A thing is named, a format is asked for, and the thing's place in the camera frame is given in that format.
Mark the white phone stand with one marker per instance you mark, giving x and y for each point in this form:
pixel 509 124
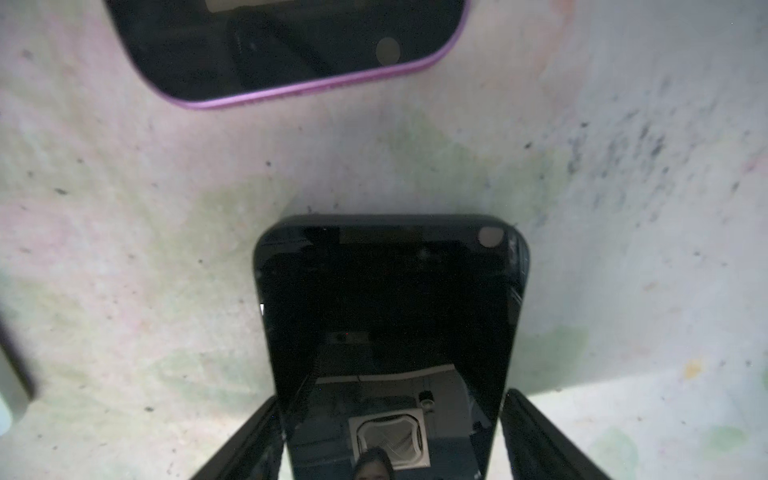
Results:
pixel 18 388

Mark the purple case phone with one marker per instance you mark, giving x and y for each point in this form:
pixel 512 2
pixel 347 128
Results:
pixel 213 54

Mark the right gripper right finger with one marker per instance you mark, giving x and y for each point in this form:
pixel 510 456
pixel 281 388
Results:
pixel 537 449

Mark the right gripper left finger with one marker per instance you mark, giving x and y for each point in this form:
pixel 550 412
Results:
pixel 254 452

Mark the black phone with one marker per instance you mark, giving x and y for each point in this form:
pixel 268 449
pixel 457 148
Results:
pixel 390 338

